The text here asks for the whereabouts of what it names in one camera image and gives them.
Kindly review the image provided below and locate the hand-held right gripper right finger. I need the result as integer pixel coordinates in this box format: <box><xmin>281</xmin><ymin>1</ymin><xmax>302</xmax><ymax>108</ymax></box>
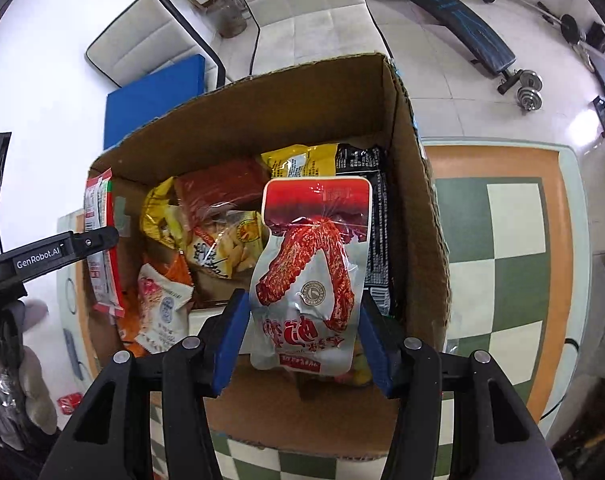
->
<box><xmin>357</xmin><ymin>292</ymin><xmax>563</xmax><ymax>480</ymax></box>

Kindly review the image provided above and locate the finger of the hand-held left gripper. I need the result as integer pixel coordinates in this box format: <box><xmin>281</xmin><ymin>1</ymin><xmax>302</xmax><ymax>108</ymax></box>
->
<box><xmin>75</xmin><ymin>226</ymin><xmax>120</xmax><ymax>263</ymax></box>

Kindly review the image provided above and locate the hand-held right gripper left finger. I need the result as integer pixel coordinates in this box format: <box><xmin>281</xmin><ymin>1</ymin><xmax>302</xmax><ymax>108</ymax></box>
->
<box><xmin>37</xmin><ymin>287</ymin><xmax>253</xmax><ymax>480</ymax></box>

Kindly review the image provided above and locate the long red white packet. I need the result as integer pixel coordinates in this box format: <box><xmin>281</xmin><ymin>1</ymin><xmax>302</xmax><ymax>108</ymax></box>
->
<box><xmin>84</xmin><ymin>169</ymin><xmax>126</xmax><ymax>317</ymax></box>

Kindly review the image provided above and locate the panda print snack packet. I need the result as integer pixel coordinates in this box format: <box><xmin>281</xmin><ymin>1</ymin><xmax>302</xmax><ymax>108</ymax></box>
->
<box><xmin>135</xmin><ymin>255</ymin><xmax>194</xmax><ymax>356</ymax></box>

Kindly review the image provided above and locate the white chicken wing packet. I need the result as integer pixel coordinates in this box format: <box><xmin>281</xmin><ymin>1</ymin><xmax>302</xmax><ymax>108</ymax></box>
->
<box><xmin>248</xmin><ymin>176</ymin><xmax>373</xmax><ymax>375</ymax></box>

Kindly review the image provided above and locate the blue printed cardboard box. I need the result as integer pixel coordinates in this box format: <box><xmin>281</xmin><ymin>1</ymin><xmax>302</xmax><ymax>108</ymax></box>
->
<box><xmin>75</xmin><ymin>52</ymin><xmax>453</xmax><ymax>461</ymax></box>

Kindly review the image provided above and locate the person's left hand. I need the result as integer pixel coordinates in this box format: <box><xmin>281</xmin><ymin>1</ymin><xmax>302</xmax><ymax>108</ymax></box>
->
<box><xmin>0</xmin><ymin>299</ymin><xmax>59</xmax><ymax>453</ymax></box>

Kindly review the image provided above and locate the gold foil snack packet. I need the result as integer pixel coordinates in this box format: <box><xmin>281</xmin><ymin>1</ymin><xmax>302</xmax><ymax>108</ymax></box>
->
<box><xmin>141</xmin><ymin>177</ymin><xmax>196</xmax><ymax>253</ymax></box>

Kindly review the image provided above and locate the clear packet of yellow crisps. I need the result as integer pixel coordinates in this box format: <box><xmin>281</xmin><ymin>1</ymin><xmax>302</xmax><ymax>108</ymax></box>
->
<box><xmin>190</xmin><ymin>210</ymin><xmax>269</xmax><ymax>281</ymax></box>

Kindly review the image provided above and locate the dark red snack packet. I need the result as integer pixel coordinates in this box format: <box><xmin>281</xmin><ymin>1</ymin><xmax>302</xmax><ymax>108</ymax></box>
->
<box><xmin>175</xmin><ymin>160</ymin><xmax>270</xmax><ymax>221</ymax></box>

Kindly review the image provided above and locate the black snack packet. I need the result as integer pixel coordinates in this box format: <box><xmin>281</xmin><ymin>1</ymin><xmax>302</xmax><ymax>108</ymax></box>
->
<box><xmin>335</xmin><ymin>144</ymin><xmax>399</xmax><ymax>317</ymax></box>

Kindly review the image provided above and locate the blue foam pad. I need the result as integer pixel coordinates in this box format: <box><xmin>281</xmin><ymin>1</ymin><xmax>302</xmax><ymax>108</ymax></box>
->
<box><xmin>105</xmin><ymin>54</ymin><xmax>206</xmax><ymax>152</ymax></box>

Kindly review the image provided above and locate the red soda can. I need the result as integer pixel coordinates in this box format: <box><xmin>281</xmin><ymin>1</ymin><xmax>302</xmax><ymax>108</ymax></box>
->
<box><xmin>57</xmin><ymin>392</ymin><xmax>86</xmax><ymax>414</ymax></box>

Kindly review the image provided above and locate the green checkered table mat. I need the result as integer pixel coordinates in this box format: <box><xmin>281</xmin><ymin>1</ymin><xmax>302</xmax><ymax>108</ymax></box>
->
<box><xmin>147</xmin><ymin>177</ymin><xmax>553</xmax><ymax>480</ymax></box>

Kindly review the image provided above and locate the yellow snack packet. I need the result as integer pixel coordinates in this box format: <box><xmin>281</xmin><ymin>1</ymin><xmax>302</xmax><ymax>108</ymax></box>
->
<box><xmin>261</xmin><ymin>144</ymin><xmax>339</xmax><ymax>179</ymax></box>

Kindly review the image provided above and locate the glass jar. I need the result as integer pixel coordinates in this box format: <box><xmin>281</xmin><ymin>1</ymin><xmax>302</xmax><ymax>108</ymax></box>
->
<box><xmin>217</xmin><ymin>0</ymin><xmax>249</xmax><ymax>39</ymax></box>

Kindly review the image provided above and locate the chrome dumbbell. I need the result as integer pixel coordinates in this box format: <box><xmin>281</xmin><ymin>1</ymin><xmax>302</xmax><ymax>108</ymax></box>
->
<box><xmin>515</xmin><ymin>70</ymin><xmax>545</xmax><ymax>112</ymax></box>

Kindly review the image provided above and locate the black weight bench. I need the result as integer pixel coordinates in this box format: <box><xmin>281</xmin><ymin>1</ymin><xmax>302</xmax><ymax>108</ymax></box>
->
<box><xmin>361</xmin><ymin>0</ymin><xmax>519</xmax><ymax>93</ymax></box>

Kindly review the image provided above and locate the barbell with black plates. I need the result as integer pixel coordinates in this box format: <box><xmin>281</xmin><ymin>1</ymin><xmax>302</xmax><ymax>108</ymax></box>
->
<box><xmin>477</xmin><ymin>0</ymin><xmax>605</xmax><ymax>63</ymax></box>

